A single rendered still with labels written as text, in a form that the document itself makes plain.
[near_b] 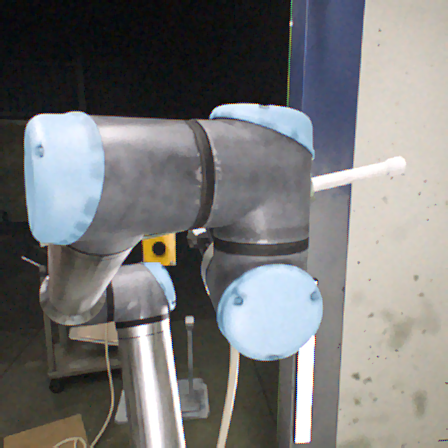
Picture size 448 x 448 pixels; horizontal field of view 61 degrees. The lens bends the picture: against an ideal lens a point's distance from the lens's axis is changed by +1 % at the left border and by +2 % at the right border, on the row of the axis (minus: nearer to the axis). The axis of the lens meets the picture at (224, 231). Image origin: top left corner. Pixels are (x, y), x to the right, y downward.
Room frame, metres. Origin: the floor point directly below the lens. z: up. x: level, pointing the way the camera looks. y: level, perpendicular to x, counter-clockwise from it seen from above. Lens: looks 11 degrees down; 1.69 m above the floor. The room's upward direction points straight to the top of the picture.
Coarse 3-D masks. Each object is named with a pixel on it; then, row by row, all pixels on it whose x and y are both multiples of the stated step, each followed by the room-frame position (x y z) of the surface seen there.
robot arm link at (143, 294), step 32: (128, 288) 0.73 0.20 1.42; (160, 288) 0.76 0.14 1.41; (128, 320) 0.72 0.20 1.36; (160, 320) 0.74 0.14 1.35; (128, 352) 0.71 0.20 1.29; (160, 352) 0.72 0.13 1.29; (128, 384) 0.69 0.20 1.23; (160, 384) 0.69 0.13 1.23; (128, 416) 0.68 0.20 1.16; (160, 416) 0.67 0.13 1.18
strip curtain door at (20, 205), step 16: (0, 128) 9.55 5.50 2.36; (16, 128) 9.59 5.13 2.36; (0, 144) 9.55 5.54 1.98; (16, 144) 9.59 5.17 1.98; (0, 160) 9.54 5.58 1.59; (16, 160) 9.58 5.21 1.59; (0, 176) 9.54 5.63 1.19; (16, 176) 9.58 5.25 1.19; (0, 192) 9.53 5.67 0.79; (16, 192) 9.58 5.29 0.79; (0, 208) 9.53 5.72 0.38; (16, 208) 9.57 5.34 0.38
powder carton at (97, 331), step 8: (80, 328) 2.51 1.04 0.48; (88, 328) 2.52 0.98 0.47; (96, 328) 2.54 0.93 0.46; (104, 328) 2.55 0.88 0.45; (112, 328) 2.57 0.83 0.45; (80, 336) 2.51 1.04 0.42; (88, 336) 2.52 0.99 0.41; (96, 336) 2.54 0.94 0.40; (104, 336) 2.55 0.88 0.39; (112, 336) 2.57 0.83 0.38
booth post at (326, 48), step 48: (336, 0) 1.24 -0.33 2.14; (336, 48) 1.24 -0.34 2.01; (336, 96) 1.24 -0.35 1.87; (336, 144) 1.25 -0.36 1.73; (336, 192) 1.25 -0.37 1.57; (336, 240) 1.25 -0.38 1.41; (336, 288) 1.25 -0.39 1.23; (336, 336) 1.25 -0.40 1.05; (288, 384) 1.27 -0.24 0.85; (336, 384) 1.25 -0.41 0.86; (288, 432) 1.25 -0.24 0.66
